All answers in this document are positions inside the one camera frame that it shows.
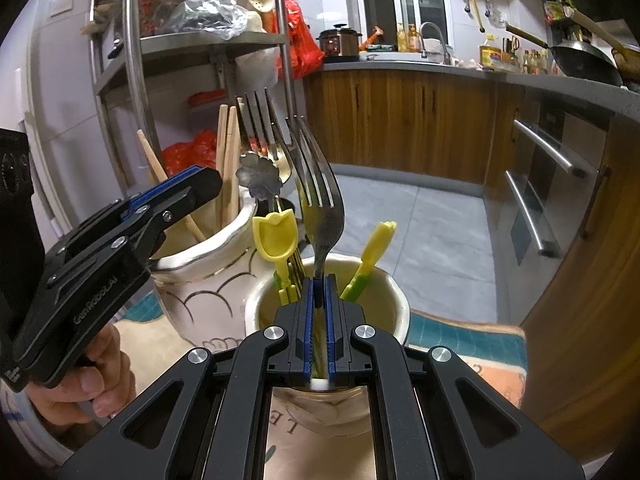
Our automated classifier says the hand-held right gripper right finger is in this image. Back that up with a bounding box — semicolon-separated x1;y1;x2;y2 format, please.
324;275;586;480

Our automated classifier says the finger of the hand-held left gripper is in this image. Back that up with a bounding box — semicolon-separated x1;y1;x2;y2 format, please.
45;187;201;286
57;164;224;256

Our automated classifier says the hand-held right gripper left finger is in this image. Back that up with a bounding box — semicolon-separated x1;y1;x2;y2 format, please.
59;280;317;480

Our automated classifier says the silver flower-shaped spoon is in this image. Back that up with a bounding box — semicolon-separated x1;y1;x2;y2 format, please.
236;152;301;286

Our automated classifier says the gold fork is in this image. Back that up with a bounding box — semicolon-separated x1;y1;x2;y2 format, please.
235;88;306;291

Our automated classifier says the yellow tulip-shaped bag clip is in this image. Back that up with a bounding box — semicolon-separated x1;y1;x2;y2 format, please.
252;211;300;305

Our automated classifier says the white floral ceramic utensil holder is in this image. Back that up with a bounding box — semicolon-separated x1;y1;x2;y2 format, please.
147;195;413;433

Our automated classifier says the silver fork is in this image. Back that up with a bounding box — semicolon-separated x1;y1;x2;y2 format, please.
286;114;347;281

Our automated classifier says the person's left hand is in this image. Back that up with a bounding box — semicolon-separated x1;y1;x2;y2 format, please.
30;325;138;427

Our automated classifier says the small red plastic bag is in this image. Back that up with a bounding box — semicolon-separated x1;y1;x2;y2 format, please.
161;129;222;177

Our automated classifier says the red lid plastic container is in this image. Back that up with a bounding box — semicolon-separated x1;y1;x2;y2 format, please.
187;89;229;117

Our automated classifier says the yellow green bag clip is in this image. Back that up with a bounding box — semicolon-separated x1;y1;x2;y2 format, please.
341;221;397;303

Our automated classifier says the plaid cloth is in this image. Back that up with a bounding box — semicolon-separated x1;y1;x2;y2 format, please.
0;380;76;471

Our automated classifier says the printed quilted tablecloth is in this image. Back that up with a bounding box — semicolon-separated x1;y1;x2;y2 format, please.
115;292;528;480

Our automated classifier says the metal shelf rack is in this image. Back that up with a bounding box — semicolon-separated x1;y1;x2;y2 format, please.
87;0;301;211

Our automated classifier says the clear plastic bag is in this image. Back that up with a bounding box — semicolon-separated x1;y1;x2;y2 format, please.
164;0;249;42

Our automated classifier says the large red plastic bag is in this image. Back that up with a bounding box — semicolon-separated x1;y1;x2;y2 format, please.
276;0;326;81

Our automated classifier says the white refrigerator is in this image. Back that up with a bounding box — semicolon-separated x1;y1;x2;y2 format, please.
0;0;138;261

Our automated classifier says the red rice cooker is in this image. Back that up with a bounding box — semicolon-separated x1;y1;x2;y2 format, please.
319;23;364;63

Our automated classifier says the wooden kitchen cabinet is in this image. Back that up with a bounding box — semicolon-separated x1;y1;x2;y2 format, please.
302;67;640;461

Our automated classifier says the grey countertop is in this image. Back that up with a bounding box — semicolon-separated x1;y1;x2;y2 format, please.
322;52;640;128

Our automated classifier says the steel kitchen faucet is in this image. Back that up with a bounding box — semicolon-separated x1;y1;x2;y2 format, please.
419;21;454;66

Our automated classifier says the yellow oil bottle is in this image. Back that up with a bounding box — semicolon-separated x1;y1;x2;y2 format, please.
478;35;507;72

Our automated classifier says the row of condiment bottles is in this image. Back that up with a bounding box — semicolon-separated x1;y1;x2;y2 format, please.
519;48;562;77

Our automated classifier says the black wok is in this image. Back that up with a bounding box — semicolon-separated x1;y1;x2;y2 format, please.
505;22;624;87

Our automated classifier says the wooden spatula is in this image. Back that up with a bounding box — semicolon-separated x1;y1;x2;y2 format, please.
562;2;640;77

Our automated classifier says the steel drawer handle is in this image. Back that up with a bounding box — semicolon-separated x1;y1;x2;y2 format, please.
512;119;589;179
504;170;562;257

